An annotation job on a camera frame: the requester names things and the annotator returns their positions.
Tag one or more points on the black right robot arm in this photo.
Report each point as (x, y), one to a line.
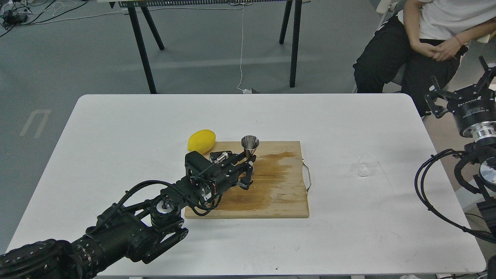
(474, 171)

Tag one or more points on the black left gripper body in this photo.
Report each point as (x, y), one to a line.
(218, 175)

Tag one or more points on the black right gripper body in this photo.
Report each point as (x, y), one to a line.
(474, 113)

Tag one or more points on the seated person in white shirt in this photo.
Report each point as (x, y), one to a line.
(422, 42)

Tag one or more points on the steel jigger measuring cup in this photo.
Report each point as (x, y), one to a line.
(249, 143)

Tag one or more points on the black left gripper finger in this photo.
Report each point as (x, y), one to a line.
(244, 176)
(235, 159)

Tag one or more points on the yellow lemon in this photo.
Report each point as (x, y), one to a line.
(201, 141)

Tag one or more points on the person left hand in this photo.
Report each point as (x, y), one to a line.
(447, 49)

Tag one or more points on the wooden cutting board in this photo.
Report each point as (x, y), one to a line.
(278, 189)

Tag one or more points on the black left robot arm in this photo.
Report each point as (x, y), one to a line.
(144, 224)

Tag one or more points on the person right hand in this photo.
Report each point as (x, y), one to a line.
(425, 49)

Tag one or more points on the clear glass cup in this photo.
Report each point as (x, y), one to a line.
(364, 165)

